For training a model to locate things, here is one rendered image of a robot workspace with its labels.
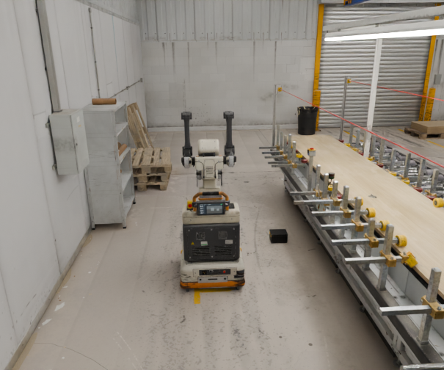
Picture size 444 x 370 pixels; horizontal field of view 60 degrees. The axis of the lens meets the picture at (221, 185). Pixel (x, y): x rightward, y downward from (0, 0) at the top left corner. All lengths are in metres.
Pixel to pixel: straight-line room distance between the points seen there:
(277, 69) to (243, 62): 0.99
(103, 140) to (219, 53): 6.68
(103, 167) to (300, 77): 7.60
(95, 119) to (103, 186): 0.86
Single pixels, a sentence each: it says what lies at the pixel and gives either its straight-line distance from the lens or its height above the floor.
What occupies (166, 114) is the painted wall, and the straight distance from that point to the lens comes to 11.25.
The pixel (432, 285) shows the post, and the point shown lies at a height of 1.07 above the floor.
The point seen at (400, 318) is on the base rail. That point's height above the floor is 0.70.
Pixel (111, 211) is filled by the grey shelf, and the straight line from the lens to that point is 5.24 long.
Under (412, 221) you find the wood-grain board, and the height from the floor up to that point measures 0.90.
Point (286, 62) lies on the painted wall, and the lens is 11.36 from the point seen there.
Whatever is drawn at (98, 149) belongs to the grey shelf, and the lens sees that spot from 5.00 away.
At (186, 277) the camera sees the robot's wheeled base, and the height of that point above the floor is 0.19.
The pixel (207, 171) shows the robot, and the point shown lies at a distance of 3.79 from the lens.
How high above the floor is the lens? 2.23
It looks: 19 degrees down
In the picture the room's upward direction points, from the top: 1 degrees counter-clockwise
